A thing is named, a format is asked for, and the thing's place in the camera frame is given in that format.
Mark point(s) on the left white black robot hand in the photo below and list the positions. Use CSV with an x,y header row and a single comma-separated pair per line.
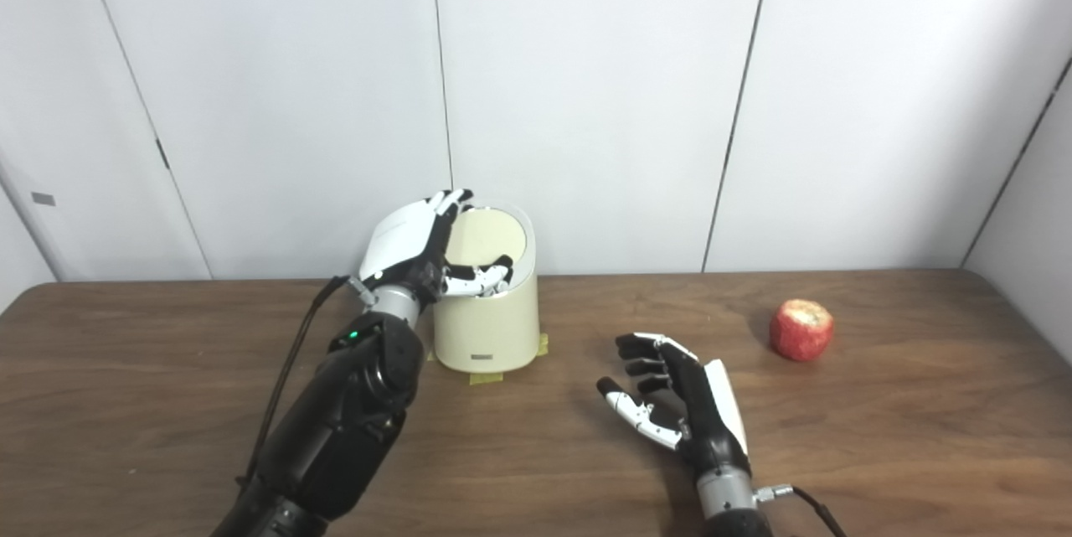
x,y
398,244

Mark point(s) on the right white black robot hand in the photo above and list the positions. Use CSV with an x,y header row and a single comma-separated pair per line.
x,y
703,411

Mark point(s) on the cream round bin lid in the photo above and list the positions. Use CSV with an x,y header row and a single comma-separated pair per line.
x,y
490,235

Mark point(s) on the cream-colored bin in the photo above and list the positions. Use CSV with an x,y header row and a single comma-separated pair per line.
x,y
490,327

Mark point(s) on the red apple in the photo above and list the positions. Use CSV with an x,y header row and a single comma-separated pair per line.
x,y
801,332

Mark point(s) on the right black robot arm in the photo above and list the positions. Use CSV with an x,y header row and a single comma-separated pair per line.
x,y
729,508

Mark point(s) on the wide yellow tape piece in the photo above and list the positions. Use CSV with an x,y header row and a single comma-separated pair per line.
x,y
486,378

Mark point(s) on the black wall panel clip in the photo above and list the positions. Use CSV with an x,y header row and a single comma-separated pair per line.
x,y
162,154

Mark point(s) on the small grey wall label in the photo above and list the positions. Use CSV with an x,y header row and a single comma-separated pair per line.
x,y
43,199

